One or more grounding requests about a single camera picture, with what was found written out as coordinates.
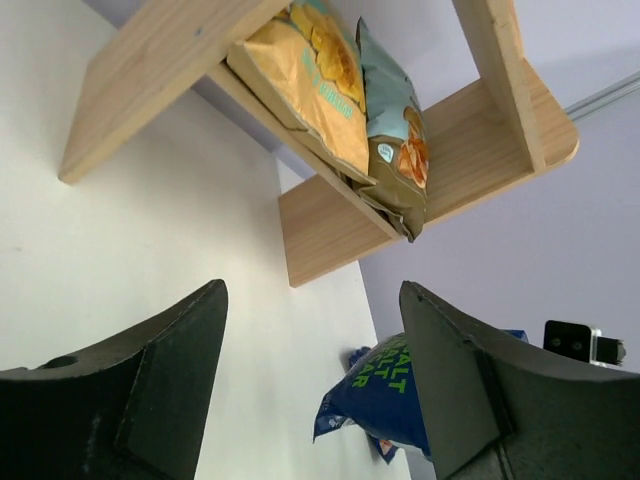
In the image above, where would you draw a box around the yellow kettle chips bag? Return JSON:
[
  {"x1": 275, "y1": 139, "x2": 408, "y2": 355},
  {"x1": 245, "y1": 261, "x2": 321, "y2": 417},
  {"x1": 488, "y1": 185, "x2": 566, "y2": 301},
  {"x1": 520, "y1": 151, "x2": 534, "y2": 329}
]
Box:
[{"x1": 226, "y1": 1, "x2": 375, "y2": 185}]

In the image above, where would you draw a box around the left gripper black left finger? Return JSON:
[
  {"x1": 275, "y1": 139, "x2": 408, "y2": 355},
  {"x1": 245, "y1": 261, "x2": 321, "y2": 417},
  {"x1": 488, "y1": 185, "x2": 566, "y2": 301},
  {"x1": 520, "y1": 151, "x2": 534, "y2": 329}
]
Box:
[{"x1": 1, "y1": 280, "x2": 228, "y2": 479}]

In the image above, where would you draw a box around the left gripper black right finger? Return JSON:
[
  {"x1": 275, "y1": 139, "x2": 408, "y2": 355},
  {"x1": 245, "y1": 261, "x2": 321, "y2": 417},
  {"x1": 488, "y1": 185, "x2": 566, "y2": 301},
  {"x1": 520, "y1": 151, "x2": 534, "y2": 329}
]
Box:
[{"x1": 399, "y1": 281, "x2": 639, "y2": 479}]

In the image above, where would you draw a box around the light blue cassava chips bag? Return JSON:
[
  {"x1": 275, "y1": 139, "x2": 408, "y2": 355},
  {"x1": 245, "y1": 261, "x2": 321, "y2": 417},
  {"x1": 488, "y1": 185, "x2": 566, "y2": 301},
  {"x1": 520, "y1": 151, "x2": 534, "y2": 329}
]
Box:
[{"x1": 352, "y1": 19, "x2": 429, "y2": 242}]

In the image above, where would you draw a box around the blue sea salt vinegar bag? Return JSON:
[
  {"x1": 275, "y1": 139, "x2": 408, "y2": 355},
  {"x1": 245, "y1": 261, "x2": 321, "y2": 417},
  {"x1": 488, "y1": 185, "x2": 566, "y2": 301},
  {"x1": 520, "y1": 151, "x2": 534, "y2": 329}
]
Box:
[{"x1": 313, "y1": 323, "x2": 520, "y2": 472}]

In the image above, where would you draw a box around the blue Burts bag right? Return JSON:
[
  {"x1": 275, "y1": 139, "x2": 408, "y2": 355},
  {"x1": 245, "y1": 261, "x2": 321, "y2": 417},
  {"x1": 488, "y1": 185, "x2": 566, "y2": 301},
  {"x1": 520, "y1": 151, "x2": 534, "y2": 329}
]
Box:
[{"x1": 367, "y1": 434, "x2": 399, "y2": 465}]

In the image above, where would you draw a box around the wooden two-tier shelf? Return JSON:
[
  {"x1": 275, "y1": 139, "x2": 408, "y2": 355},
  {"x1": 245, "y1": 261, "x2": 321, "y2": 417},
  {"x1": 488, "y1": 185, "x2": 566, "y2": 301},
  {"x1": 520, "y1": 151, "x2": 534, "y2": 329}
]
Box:
[{"x1": 57, "y1": 0, "x2": 581, "y2": 289}]

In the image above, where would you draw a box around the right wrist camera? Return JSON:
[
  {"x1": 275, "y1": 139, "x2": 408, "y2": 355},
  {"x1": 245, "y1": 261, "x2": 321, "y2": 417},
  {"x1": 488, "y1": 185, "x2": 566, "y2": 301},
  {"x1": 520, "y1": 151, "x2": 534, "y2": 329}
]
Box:
[{"x1": 543, "y1": 320, "x2": 626, "y2": 367}]

